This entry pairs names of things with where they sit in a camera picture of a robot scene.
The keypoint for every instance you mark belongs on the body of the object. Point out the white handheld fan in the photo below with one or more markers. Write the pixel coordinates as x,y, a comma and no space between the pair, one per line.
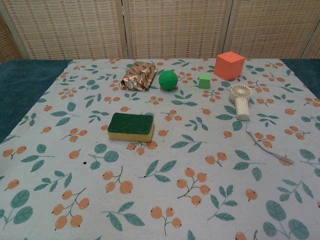
242,105

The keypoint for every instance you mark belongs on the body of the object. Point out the gold foil snack packet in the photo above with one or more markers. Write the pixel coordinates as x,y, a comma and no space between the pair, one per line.
138,76

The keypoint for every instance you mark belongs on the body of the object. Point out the green and yellow sponge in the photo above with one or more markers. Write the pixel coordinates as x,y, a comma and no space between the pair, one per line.
131,126

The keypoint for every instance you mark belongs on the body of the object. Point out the fruit and leaf print tablecloth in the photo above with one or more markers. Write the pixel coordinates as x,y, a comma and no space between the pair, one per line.
160,160

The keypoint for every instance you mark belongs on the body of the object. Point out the small green cube block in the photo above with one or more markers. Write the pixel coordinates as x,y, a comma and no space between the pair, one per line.
204,81

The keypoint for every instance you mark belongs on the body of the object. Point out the orange cube block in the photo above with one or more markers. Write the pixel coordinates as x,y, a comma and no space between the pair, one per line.
228,66

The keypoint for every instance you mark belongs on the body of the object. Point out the teal fabric table cover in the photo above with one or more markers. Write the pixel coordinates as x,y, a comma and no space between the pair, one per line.
22,90

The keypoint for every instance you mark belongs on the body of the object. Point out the woven bamboo folding screen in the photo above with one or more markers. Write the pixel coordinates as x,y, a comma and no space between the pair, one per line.
160,28

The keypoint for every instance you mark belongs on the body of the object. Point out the green ball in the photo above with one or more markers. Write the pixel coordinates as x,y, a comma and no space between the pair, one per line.
168,80

